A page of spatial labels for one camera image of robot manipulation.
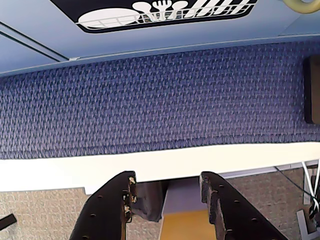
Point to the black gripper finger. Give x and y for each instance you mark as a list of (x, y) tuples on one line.
[(232, 215), (105, 210)]

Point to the light blue dishwasher cabinet door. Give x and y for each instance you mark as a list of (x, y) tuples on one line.
[(175, 41)]

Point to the yellow wooden board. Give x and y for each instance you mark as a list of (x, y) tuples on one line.
[(185, 226)]

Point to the black flat strip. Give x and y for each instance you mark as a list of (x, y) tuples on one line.
[(7, 220)]

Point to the blue woven carpet mat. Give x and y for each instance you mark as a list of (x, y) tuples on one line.
[(155, 105)]

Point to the light blue toy kitchen body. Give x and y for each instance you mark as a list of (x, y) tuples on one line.
[(22, 58)]

